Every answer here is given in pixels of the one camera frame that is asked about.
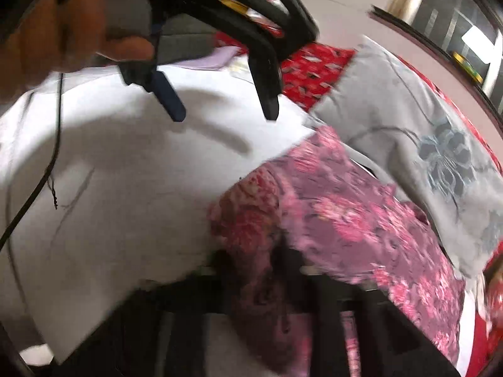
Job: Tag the plain red cloth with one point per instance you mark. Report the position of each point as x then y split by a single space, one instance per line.
493 322

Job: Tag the white quilted bed cover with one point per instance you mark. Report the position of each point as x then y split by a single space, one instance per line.
118 165

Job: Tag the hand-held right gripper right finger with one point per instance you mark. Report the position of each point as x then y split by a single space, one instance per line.
330 322

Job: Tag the lavender paper sheet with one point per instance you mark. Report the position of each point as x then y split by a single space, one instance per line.
214 62

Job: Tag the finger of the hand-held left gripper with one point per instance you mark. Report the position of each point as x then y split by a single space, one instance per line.
269 86
169 98

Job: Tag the red floral blanket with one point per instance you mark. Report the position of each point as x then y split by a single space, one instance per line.
314 66

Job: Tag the purple floral shirt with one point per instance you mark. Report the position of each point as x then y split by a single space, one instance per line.
353 212

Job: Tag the person's left hand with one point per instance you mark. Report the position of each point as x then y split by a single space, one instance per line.
59 35

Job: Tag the grey floral pillow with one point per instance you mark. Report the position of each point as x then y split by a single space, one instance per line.
393 98

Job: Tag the dark window frame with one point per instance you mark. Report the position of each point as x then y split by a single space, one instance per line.
444 15

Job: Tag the dark green jacket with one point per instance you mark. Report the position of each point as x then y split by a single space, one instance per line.
188 43

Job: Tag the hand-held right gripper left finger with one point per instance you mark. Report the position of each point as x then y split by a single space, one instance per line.
188 302

